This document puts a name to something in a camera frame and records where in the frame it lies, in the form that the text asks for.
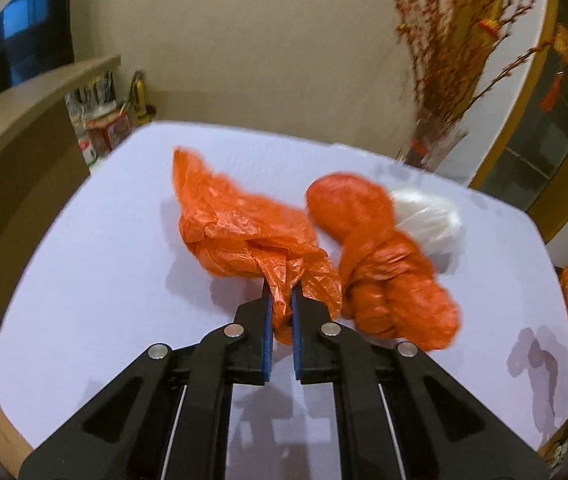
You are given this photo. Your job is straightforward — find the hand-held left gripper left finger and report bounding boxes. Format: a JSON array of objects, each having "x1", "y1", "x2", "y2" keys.
[{"x1": 18, "y1": 280, "x2": 275, "y2": 480}]

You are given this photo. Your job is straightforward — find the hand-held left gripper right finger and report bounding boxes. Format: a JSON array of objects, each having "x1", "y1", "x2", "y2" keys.
[{"x1": 291, "y1": 280, "x2": 550, "y2": 480}]

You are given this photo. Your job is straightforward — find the knotted orange plastic bag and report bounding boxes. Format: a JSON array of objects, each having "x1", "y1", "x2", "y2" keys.
[{"x1": 305, "y1": 172, "x2": 462, "y2": 352}]

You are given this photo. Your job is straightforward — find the white plastic bag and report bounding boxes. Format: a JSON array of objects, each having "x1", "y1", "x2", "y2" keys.
[{"x1": 389, "y1": 187, "x2": 465, "y2": 273}]

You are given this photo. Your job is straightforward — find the white tablecloth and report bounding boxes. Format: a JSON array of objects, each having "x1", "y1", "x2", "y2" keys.
[{"x1": 0, "y1": 120, "x2": 568, "y2": 480}]

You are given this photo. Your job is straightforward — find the glass vase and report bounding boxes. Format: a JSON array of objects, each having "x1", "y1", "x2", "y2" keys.
[{"x1": 396, "y1": 112, "x2": 470, "y2": 176}]

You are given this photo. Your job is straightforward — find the wooden cabinet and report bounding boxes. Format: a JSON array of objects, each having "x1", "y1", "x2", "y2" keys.
[{"x1": 0, "y1": 55, "x2": 122, "y2": 321}]

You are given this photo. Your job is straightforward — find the red decorative branches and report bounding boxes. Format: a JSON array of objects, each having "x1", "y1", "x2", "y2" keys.
[{"x1": 366, "y1": 0, "x2": 565, "y2": 126}]

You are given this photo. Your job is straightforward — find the wooden framed glass door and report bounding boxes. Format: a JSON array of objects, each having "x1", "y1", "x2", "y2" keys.
[{"x1": 471, "y1": 35, "x2": 568, "y2": 241}]

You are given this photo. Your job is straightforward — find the small red lantern ornament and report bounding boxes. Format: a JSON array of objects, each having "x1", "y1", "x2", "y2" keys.
[{"x1": 479, "y1": 17, "x2": 502, "y2": 41}]

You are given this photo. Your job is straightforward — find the red and gold hanging ornament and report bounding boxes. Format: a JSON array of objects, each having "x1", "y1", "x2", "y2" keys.
[{"x1": 539, "y1": 24, "x2": 568, "y2": 113}]

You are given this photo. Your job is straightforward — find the dark television screen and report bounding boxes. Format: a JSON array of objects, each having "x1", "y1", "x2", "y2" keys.
[{"x1": 0, "y1": 0, "x2": 74, "y2": 98}]

